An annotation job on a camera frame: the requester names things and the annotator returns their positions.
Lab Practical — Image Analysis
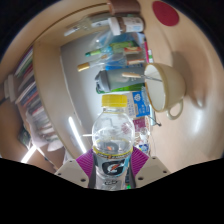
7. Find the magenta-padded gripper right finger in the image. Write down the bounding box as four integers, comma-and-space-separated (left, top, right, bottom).
128, 146, 172, 188

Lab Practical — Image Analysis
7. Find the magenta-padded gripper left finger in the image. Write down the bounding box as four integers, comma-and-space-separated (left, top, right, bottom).
54, 148, 98, 188

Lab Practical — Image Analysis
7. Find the clear drink bottle yellow cap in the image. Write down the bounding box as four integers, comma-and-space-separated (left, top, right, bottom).
91, 94, 136, 191

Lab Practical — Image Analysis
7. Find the pink packet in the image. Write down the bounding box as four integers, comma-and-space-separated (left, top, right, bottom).
133, 114, 151, 133

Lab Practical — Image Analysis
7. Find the long ceiling light strip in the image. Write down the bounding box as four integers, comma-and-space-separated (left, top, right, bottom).
20, 144, 38, 164

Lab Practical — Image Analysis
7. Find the blue and white carton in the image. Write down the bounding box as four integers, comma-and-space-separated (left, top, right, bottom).
128, 90, 152, 118

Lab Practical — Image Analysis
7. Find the wooden shelf unit with books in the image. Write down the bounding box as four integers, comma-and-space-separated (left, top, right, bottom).
0, 3, 158, 168

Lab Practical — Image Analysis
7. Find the cream ceramic mug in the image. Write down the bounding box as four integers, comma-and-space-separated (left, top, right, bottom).
143, 62, 186, 121

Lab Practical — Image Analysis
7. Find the grey shaker bottle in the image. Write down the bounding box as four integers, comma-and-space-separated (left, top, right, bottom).
94, 68, 148, 93

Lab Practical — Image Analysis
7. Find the clear bottle gold cap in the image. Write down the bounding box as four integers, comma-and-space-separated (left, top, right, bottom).
77, 58, 148, 73

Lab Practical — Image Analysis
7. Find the brown jar white lid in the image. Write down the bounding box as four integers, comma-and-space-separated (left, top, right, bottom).
107, 16, 145, 36

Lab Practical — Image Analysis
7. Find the clear glass bottle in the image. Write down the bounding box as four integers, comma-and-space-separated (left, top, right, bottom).
63, 14, 111, 37

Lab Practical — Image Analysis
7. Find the flat round red coaster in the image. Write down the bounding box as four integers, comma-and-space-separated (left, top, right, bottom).
152, 0, 180, 27

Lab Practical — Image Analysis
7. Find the brown cup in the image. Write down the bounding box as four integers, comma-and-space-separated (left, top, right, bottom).
107, 0, 142, 16

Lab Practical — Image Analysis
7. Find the spoon with wooden handle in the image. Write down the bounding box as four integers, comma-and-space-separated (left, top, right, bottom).
121, 72, 164, 83

